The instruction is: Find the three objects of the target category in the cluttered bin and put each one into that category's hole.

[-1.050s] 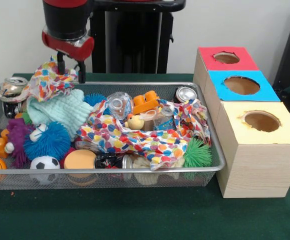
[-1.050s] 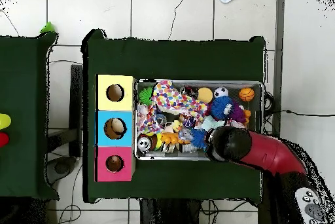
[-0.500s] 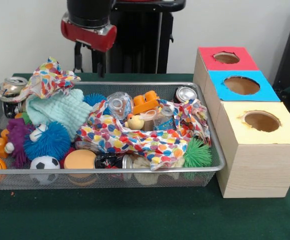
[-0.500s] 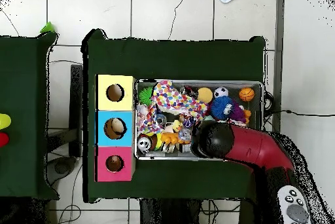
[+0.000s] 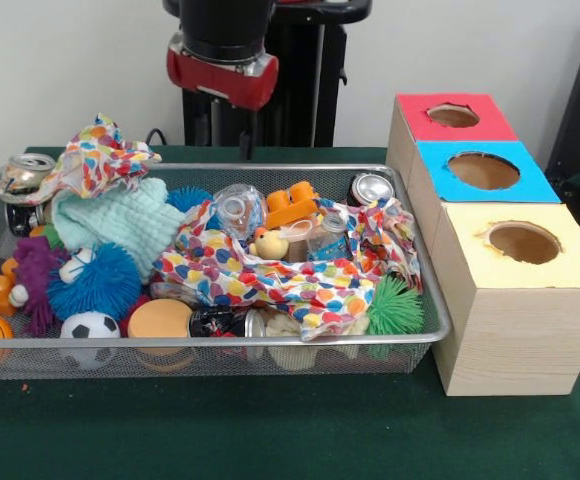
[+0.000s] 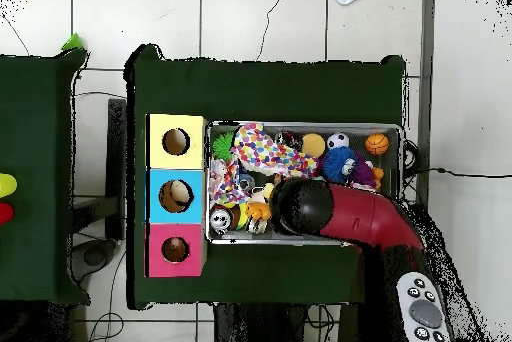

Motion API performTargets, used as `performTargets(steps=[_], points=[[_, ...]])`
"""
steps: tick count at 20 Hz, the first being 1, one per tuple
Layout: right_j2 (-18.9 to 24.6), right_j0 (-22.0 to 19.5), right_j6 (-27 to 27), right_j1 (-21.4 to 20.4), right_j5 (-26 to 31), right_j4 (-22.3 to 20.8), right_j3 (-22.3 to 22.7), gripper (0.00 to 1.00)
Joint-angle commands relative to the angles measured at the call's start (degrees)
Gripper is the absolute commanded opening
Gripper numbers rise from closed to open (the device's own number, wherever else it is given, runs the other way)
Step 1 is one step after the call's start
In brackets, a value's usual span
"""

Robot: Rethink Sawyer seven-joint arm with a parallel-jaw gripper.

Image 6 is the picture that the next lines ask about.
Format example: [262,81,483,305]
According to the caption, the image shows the purple spiky toy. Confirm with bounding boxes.
[351,155,377,189]

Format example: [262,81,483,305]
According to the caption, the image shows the wooden box with three holes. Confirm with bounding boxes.
[143,112,209,279]

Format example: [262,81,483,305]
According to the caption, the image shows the shallow metal mesh bin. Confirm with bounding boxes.
[204,119,403,246]

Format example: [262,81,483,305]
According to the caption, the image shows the colourful dotted cloth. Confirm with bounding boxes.
[208,122,321,204]

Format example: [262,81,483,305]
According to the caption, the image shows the orange plush toy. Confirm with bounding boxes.
[245,201,273,223]

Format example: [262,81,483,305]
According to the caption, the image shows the green spiky ball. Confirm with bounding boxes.
[210,131,235,162]

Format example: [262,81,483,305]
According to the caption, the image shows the orange foam cylinder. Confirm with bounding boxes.
[300,132,326,158]

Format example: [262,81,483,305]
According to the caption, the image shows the blue spiky ball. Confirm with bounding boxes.
[320,145,357,184]

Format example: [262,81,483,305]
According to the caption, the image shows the dark green tablecloth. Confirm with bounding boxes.
[0,48,91,305]
[125,43,407,311]

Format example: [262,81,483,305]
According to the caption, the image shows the small soccer ball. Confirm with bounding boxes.
[326,132,350,150]

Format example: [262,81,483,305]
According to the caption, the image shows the small orange basketball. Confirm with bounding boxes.
[364,132,390,157]

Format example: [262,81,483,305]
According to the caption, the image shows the bright green object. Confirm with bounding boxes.
[60,32,86,52]

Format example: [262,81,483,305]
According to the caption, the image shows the yellow plastic object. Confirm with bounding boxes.
[0,172,18,199]

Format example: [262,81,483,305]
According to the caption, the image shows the red plastic object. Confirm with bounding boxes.
[0,201,15,226]

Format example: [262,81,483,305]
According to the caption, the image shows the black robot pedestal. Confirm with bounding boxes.
[213,302,309,342]

